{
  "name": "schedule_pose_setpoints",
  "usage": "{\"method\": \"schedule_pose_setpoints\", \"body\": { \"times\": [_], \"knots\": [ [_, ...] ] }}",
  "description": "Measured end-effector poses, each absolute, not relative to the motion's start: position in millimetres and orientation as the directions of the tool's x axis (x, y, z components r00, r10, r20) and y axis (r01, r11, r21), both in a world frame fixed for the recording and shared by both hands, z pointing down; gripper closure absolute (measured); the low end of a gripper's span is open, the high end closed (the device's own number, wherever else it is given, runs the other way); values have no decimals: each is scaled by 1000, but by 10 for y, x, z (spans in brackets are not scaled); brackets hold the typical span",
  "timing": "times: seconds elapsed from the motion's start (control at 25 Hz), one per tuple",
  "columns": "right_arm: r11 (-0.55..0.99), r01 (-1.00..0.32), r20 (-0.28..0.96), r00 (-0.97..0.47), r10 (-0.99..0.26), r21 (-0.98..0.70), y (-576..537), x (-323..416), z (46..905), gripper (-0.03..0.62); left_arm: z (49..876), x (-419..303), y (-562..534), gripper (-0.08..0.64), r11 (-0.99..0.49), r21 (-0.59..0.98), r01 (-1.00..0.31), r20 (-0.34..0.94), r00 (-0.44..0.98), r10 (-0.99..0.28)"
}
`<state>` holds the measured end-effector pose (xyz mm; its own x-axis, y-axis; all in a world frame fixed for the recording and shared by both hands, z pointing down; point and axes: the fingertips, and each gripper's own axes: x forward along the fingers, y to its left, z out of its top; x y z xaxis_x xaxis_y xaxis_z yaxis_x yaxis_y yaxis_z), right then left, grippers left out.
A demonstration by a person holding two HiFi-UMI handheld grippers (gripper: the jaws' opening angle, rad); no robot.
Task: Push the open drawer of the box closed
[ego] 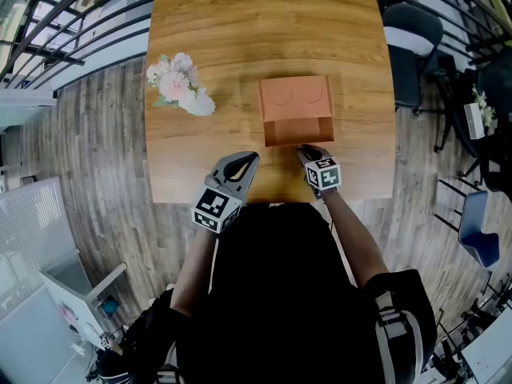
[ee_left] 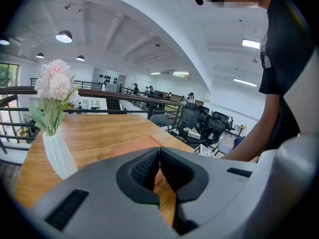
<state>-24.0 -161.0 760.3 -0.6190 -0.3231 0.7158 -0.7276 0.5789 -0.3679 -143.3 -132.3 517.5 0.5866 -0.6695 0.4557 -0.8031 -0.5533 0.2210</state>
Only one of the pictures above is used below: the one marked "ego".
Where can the blue chair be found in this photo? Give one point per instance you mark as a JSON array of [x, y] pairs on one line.
[[474, 214]]

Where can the glass window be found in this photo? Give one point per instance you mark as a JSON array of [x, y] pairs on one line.
[[12, 10]]

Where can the white desk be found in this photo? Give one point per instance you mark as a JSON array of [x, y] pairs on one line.
[[488, 354], [68, 294]]

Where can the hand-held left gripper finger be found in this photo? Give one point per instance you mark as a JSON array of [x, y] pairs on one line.
[[248, 182], [218, 168]]

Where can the person's left forearm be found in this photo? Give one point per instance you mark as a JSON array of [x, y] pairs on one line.
[[194, 274]]

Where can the pink flower bouquet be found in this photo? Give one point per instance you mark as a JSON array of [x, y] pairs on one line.
[[176, 78]]

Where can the white low cabinet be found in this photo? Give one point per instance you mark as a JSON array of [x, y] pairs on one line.
[[24, 106]]

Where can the person's right forearm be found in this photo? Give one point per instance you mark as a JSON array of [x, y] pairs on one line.
[[356, 242]]

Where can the black folding chair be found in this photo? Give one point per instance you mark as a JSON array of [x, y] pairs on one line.
[[404, 82]]

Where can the person's black clothing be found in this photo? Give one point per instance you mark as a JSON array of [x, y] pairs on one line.
[[280, 294]]

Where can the black office chair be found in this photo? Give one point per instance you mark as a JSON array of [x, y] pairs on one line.
[[496, 82]]

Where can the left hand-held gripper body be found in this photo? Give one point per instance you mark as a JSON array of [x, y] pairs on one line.
[[210, 208]]

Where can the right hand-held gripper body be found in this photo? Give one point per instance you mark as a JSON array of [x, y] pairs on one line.
[[326, 176]]

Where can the white rectangular planter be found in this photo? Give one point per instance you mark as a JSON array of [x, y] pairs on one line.
[[474, 122]]

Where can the white perforated panel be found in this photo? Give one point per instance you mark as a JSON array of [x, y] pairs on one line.
[[28, 230]]

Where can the cream flower bunch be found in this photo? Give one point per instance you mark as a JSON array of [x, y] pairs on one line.
[[486, 110]]

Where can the white ceramic vase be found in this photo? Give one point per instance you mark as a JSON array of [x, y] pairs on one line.
[[200, 105]]

